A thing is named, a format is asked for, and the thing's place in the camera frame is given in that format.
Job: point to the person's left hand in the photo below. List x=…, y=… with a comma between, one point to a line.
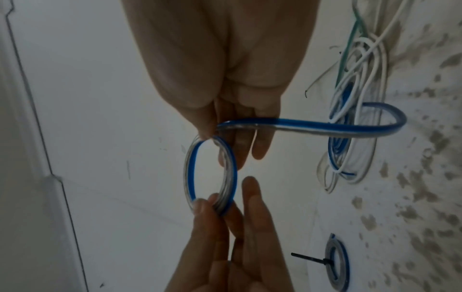
x=223, y=256

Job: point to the person's right hand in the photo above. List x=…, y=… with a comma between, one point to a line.
x=216, y=51

